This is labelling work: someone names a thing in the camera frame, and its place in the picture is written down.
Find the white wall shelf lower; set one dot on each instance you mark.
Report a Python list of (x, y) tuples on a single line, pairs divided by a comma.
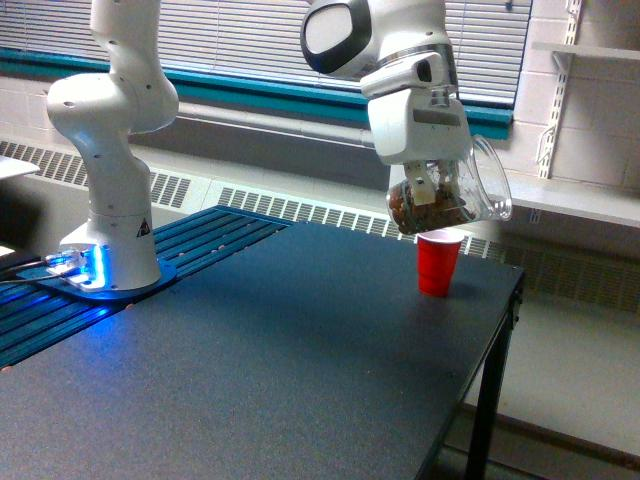
[(575, 199)]

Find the white object at left edge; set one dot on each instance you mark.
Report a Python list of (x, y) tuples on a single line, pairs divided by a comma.
[(11, 168)]

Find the white wall shelf upper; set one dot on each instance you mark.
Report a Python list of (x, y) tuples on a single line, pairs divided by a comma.
[(585, 50)]

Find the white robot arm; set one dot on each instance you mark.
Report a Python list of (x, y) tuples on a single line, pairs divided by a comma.
[(398, 51)]

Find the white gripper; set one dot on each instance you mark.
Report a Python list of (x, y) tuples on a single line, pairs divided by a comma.
[(415, 117)]

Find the white radiator vent cover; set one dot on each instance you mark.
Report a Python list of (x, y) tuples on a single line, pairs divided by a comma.
[(585, 278)]

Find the red plastic cup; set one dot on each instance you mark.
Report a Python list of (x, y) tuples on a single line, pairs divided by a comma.
[(437, 254)]

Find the white wall shelf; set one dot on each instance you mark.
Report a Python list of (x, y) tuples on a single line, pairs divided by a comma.
[(575, 199), (585, 50)]

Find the clear plastic cup with nuts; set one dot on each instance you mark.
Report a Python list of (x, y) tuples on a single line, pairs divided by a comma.
[(469, 190)]

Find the black table leg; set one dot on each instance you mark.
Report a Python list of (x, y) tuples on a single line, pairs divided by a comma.
[(490, 389)]

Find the white shelf bracket rail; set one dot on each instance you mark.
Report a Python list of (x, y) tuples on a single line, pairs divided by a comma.
[(547, 140)]

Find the blue slotted mounting plate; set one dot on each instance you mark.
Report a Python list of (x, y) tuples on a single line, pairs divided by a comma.
[(38, 314)]

